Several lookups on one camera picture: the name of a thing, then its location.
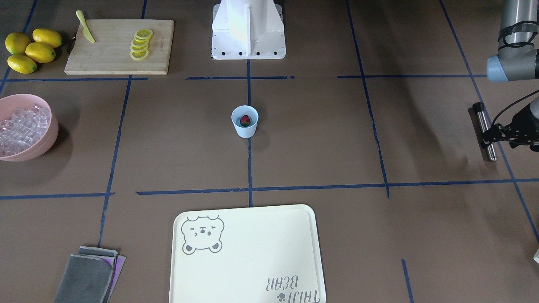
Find cream bear tray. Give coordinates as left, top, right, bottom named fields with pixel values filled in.
left=169, top=205, right=327, bottom=303

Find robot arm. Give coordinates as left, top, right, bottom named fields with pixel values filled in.
left=486, top=0, right=538, bottom=82

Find pink bowl of ice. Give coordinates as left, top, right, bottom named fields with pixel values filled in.
left=0, top=94, right=59, bottom=162

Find grey folded cloth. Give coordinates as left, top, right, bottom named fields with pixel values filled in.
left=54, top=246, right=126, bottom=303

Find white pedestal column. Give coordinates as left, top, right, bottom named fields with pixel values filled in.
left=211, top=0, right=286, bottom=60

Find yellow plastic knife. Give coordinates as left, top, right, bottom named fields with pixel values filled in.
left=76, top=10, right=96, bottom=43

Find light blue plastic cup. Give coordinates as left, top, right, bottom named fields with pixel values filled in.
left=231, top=105, right=259, bottom=138

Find yellow lemon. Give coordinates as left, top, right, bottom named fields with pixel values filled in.
left=5, top=32, right=32, bottom=54
left=6, top=54, right=37, bottom=74
left=25, top=42, right=56, bottom=64
left=32, top=28, right=62, bottom=48

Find steel muddler black cap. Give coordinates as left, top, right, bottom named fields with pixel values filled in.
left=473, top=102, right=497, bottom=162

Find bamboo cutting board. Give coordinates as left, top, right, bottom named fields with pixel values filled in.
left=65, top=19, right=175, bottom=75

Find lemon slices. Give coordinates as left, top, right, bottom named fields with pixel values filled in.
left=129, top=28, right=154, bottom=60

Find red strawberry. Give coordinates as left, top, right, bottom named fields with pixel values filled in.
left=239, top=115, right=252, bottom=128

